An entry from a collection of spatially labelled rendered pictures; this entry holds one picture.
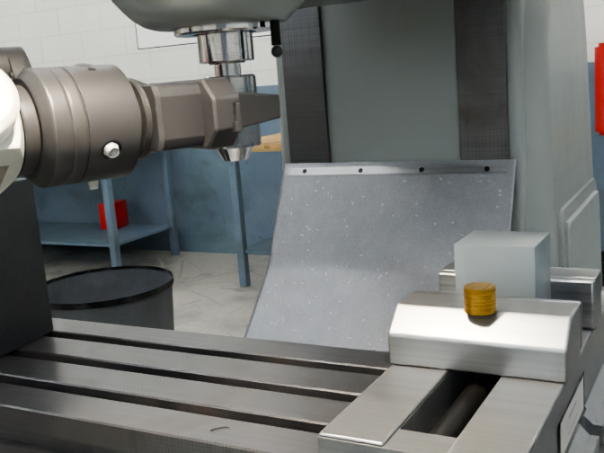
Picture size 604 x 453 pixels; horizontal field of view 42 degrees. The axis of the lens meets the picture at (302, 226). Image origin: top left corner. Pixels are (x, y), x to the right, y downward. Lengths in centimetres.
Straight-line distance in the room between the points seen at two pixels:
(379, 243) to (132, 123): 48
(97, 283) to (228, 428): 232
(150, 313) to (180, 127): 199
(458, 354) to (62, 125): 32
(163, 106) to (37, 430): 33
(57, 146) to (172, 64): 541
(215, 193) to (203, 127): 523
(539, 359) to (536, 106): 51
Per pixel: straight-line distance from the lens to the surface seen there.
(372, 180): 104
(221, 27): 66
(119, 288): 297
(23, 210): 96
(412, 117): 102
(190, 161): 595
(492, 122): 99
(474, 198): 98
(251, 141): 69
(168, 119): 62
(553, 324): 55
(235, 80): 68
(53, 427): 77
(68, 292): 295
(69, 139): 59
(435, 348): 57
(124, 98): 61
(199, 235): 602
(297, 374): 77
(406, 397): 53
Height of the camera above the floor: 127
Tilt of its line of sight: 11 degrees down
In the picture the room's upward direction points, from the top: 5 degrees counter-clockwise
